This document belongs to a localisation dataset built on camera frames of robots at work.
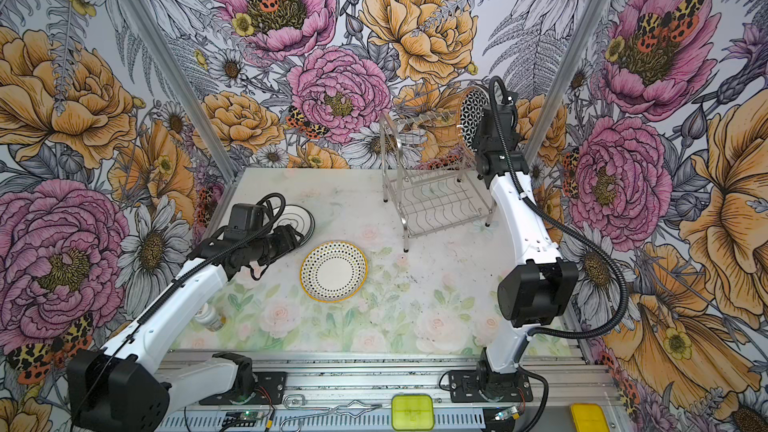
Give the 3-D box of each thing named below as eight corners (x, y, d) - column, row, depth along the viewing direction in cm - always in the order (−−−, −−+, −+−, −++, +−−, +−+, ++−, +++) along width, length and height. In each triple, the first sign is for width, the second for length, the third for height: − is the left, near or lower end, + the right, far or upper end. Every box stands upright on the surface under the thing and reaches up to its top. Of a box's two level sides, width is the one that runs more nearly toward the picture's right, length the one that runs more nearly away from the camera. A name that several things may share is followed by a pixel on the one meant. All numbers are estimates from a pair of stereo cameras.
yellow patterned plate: (296, 302, 90) (294, 298, 88) (308, 246, 103) (306, 241, 101) (365, 302, 90) (365, 298, 88) (369, 246, 103) (368, 241, 101)
